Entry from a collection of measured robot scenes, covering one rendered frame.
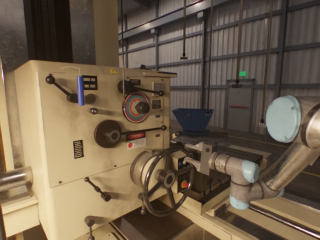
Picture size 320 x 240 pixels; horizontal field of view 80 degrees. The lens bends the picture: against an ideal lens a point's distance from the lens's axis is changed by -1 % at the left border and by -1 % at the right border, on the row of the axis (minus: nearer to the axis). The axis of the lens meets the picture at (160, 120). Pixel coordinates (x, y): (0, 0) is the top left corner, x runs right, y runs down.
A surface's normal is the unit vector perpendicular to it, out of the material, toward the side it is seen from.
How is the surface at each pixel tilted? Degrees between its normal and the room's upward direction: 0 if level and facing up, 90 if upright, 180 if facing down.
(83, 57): 90
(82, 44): 90
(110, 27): 90
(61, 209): 90
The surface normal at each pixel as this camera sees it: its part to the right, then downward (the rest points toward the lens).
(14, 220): 0.67, 0.11
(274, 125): -1.00, 0.00
